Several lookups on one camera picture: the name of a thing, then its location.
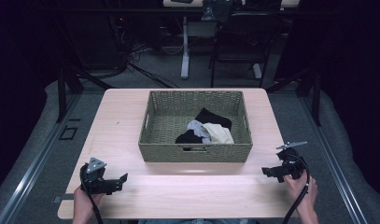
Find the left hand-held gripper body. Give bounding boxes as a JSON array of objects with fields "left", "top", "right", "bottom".
[{"left": 79, "top": 157, "right": 118, "bottom": 195}]

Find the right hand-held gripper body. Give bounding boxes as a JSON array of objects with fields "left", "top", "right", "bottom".
[{"left": 275, "top": 141, "right": 308, "bottom": 181}]

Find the person's left hand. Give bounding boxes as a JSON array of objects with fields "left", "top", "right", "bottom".
[{"left": 73, "top": 187, "right": 105, "bottom": 218}]

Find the person's right hand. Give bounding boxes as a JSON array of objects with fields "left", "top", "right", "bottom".
[{"left": 284, "top": 170, "right": 319, "bottom": 216}]

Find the cream cloth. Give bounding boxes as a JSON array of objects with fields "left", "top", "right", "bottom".
[{"left": 203, "top": 121, "right": 235, "bottom": 145}]

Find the black metal stand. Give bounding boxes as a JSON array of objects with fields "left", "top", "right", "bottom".
[
  {"left": 55, "top": 60, "right": 115, "bottom": 123},
  {"left": 264, "top": 67, "right": 323, "bottom": 127}
]

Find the green woven basket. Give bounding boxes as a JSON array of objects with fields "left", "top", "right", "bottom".
[{"left": 138, "top": 90, "right": 254, "bottom": 163}]

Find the small black cloth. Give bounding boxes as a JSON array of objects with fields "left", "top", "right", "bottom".
[{"left": 175, "top": 129, "right": 204, "bottom": 145}]

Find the large black cloth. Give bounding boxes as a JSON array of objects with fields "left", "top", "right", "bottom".
[{"left": 194, "top": 107, "right": 233, "bottom": 132}]

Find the grey cloth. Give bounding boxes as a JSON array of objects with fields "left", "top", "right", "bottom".
[{"left": 186, "top": 119, "right": 212, "bottom": 145}]

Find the white desk foot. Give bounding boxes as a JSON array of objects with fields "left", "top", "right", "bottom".
[{"left": 252, "top": 63, "right": 263, "bottom": 80}]

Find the black chair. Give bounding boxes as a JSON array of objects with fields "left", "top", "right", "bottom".
[{"left": 208, "top": 11, "right": 284, "bottom": 89}]

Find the white desk leg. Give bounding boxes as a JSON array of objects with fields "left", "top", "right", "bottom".
[{"left": 180, "top": 15, "right": 190, "bottom": 80}]

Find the light desk top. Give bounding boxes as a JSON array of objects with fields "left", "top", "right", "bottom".
[{"left": 162, "top": 0, "right": 302, "bottom": 8}]

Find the dark hanging bag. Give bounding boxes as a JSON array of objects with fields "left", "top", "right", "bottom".
[{"left": 201, "top": 0, "right": 236, "bottom": 23}]

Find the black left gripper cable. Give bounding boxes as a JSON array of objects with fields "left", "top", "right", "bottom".
[{"left": 79, "top": 164, "right": 105, "bottom": 224}]

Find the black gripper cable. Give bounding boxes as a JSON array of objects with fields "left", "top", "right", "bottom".
[
  {"left": 282, "top": 153, "right": 311, "bottom": 224},
  {"left": 79, "top": 164, "right": 105, "bottom": 224}
]

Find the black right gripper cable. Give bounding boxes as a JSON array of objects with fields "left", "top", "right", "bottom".
[{"left": 282, "top": 153, "right": 311, "bottom": 224}]

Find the metal floor rail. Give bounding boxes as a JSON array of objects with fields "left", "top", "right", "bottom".
[
  {"left": 298, "top": 92, "right": 370, "bottom": 224},
  {"left": 0, "top": 92, "right": 83, "bottom": 224}
]

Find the black floor socket frame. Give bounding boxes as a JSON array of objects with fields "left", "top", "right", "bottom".
[{"left": 58, "top": 125, "right": 79, "bottom": 141}]

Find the bundle of floor cables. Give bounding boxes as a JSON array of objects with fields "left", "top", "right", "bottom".
[{"left": 109, "top": 15, "right": 180, "bottom": 90}]

